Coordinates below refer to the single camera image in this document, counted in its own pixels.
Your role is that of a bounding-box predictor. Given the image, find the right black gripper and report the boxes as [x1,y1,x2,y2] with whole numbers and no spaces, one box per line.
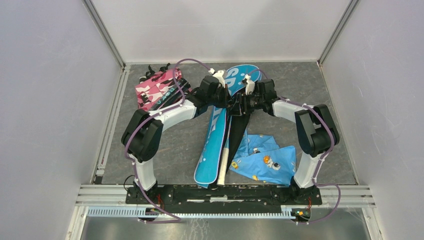
[228,91,265,116]

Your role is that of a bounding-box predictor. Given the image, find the blue sport racket bag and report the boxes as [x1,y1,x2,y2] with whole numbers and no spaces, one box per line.
[193,64,262,188]

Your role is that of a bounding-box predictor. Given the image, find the blue badminton racket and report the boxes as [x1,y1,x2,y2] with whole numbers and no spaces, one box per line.
[216,116,232,186]

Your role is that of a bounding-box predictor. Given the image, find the black shuttlecock tube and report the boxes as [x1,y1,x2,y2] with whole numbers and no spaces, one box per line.
[150,78,191,111]

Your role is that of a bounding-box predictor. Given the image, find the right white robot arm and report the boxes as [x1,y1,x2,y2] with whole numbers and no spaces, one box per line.
[235,78,340,204]

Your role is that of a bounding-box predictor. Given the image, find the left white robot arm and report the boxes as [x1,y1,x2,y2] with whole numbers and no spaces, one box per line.
[121,71,231,204]

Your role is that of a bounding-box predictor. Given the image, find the blue astronaut print cloth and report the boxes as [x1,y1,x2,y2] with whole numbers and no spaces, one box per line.
[229,131,296,186]

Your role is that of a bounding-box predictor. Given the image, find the pink camouflage shorts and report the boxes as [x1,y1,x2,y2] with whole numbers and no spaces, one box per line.
[134,63,182,112]

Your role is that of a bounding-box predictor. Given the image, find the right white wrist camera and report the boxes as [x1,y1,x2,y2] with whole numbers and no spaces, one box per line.
[241,74,255,96]

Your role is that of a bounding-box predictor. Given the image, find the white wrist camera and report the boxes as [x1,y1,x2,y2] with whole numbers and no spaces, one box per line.
[208,68,228,88]
[241,74,255,96]

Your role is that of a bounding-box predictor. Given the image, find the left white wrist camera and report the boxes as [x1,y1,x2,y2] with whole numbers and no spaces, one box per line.
[208,68,228,88]

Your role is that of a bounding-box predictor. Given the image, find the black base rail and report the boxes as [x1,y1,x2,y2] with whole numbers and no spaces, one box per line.
[125,184,323,223]

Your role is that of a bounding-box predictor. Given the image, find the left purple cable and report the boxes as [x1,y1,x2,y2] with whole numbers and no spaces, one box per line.
[124,58,215,224]

